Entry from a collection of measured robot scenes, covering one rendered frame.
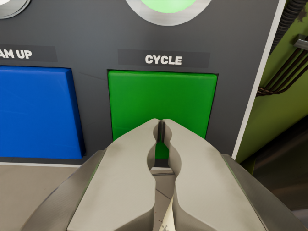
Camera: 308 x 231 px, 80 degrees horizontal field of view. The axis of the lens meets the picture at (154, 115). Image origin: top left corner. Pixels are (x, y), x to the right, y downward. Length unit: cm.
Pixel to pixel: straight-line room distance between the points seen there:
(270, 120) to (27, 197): 122
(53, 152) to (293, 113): 51
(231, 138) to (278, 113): 40
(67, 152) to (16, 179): 122
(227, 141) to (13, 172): 133
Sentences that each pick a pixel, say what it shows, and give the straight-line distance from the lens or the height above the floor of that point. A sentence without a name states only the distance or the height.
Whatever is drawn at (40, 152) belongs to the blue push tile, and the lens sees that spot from 18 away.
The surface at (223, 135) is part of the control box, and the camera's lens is 16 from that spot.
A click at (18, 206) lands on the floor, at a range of 133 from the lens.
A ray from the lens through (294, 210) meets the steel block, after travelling 52.
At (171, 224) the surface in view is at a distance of 49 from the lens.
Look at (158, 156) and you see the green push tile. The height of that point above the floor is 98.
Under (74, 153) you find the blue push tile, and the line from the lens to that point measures 17.
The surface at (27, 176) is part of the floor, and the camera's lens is 136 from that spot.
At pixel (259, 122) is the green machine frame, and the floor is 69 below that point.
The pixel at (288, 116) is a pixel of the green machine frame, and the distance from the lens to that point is 56.
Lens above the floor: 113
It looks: 58 degrees down
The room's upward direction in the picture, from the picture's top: 3 degrees clockwise
